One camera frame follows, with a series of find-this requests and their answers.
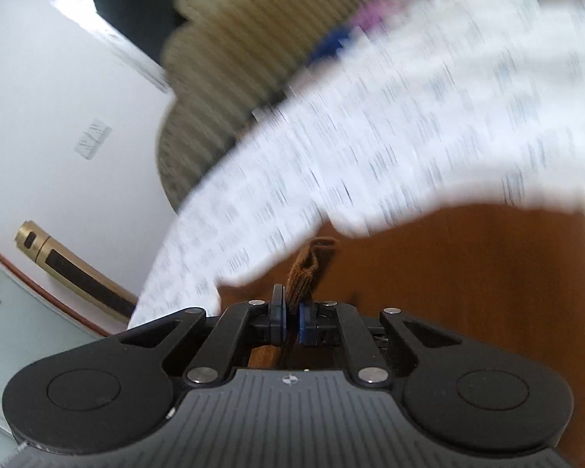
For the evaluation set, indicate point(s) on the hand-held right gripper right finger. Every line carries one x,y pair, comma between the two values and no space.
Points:
306,325

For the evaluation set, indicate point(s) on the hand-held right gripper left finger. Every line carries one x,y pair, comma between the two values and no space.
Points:
278,322

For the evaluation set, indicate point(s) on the brown knit sweater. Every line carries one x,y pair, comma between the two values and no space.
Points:
443,273

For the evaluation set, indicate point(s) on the gold tower air conditioner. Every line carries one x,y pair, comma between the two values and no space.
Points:
73,268

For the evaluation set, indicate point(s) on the white script-printed bedsheet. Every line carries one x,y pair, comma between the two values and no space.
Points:
419,107

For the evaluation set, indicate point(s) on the frosted glass door panel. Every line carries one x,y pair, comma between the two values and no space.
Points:
24,331

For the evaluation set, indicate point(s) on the olive striped padded headboard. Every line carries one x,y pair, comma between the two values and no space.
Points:
234,58

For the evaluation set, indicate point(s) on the dark blue cloth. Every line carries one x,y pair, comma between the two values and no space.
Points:
334,46

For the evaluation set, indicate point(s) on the purple cloth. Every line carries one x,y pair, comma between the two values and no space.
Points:
370,14

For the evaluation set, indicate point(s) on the white wall socket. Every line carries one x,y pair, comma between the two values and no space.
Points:
100,130
84,148

